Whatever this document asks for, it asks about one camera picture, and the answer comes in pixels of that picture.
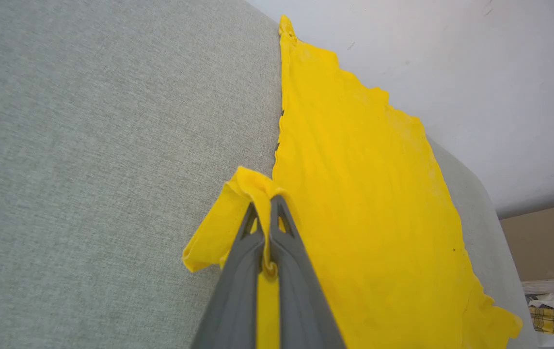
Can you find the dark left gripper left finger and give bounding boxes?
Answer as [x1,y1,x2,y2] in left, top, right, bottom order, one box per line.
[192,203,265,349]

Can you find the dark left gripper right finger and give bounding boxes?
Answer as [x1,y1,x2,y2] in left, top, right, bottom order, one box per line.
[269,195,348,349]

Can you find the yellow t-shirt with print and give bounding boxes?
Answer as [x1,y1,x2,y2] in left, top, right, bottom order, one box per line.
[181,15,523,349]

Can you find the brown cardboard box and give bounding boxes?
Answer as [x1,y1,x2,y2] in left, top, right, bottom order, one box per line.
[500,200,554,283]

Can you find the white crumpled cloth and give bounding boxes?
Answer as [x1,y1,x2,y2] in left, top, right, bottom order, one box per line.
[528,292,554,309]

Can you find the grey fabric sofa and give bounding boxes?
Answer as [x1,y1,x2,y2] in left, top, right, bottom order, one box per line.
[0,0,541,349]

